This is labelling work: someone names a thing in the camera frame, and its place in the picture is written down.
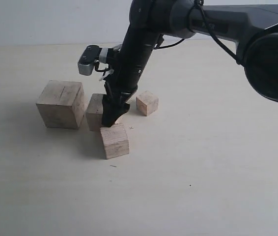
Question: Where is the second largest wooden cube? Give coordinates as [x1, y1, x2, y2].
[85, 93, 108, 132]

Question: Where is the smallest wooden cube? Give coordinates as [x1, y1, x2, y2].
[136, 91, 159, 117]

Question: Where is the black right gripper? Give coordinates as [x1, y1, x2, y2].
[101, 25, 162, 127]

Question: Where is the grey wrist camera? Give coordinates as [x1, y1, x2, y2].
[78, 45, 101, 76]

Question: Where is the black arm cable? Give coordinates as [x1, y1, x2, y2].
[153, 0, 278, 65]

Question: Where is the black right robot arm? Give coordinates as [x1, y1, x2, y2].
[102, 0, 278, 127]

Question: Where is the third largest wooden cube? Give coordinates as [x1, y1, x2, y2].
[100, 123, 130, 159]

